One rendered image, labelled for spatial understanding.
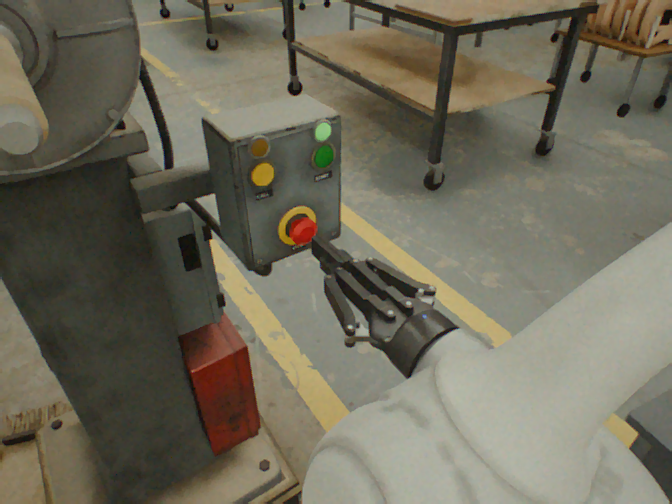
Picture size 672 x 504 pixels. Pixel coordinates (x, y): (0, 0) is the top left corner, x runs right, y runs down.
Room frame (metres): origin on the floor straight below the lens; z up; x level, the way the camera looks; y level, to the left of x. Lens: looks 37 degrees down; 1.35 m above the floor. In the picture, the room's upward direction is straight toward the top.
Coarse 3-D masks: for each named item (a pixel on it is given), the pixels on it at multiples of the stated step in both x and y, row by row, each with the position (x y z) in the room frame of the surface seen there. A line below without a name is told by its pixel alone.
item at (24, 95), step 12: (0, 36) 0.39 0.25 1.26; (0, 48) 0.35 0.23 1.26; (12, 48) 0.39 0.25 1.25; (0, 60) 0.31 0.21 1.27; (12, 60) 0.33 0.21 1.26; (0, 72) 0.29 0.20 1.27; (12, 72) 0.30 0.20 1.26; (24, 72) 0.32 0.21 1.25; (0, 84) 0.26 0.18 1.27; (12, 84) 0.27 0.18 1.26; (24, 84) 0.28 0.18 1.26; (0, 96) 0.25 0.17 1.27; (12, 96) 0.25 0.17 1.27; (24, 96) 0.26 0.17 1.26; (36, 108) 0.25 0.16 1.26; (48, 132) 0.25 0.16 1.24
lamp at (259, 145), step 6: (252, 138) 0.53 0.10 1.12; (258, 138) 0.53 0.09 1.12; (264, 138) 0.54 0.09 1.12; (252, 144) 0.53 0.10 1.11; (258, 144) 0.53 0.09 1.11; (264, 144) 0.53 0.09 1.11; (252, 150) 0.53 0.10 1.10; (258, 150) 0.53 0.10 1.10; (264, 150) 0.53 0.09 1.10; (252, 156) 0.53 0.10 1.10; (258, 156) 0.53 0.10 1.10; (264, 156) 0.54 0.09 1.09
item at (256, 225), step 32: (224, 128) 0.56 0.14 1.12; (256, 128) 0.56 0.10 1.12; (288, 128) 0.56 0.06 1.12; (224, 160) 0.54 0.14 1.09; (256, 160) 0.53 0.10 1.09; (288, 160) 0.56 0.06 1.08; (224, 192) 0.56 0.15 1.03; (256, 192) 0.53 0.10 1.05; (288, 192) 0.56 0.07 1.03; (320, 192) 0.58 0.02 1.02; (224, 224) 0.58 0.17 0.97; (256, 224) 0.53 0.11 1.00; (288, 224) 0.55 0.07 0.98; (320, 224) 0.58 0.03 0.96; (256, 256) 0.52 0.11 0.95; (288, 256) 0.56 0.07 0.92
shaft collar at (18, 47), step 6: (0, 24) 0.40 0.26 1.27; (6, 24) 0.42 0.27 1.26; (0, 30) 0.40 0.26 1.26; (6, 30) 0.40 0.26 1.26; (12, 30) 0.41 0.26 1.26; (6, 36) 0.40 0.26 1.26; (12, 36) 0.41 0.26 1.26; (12, 42) 0.41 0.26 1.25; (18, 42) 0.41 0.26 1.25; (18, 48) 0.41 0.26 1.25; (18, 54) 0.41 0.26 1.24; (24, 54) 0.41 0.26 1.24
